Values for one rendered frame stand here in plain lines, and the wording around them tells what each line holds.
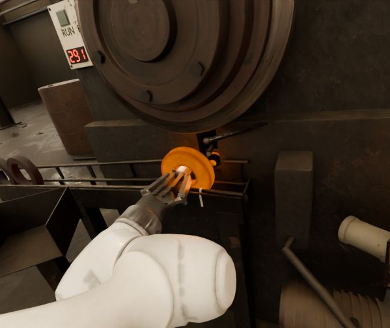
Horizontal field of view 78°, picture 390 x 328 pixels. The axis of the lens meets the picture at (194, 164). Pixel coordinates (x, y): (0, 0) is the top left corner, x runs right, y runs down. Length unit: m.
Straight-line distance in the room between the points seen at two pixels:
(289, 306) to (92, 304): 0.46
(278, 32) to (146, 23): 0.22
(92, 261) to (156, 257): 0.15
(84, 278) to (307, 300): 0.46
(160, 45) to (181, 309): 0.39
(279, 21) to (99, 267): 0.49
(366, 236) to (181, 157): 0.44
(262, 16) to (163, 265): 0.40
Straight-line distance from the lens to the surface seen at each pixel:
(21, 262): 0.91
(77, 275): 0.44
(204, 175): 0.65
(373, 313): 0.67
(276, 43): 0.49
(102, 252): 0.44
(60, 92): 3.34
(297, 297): 0.66
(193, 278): 0.31
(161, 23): 0.45
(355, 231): 0.59
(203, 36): 0.43
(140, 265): 0.32
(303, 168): 0.56
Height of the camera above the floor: 1.08
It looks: 27 degrees down
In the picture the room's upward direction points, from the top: 11 degrees counter-clockwise
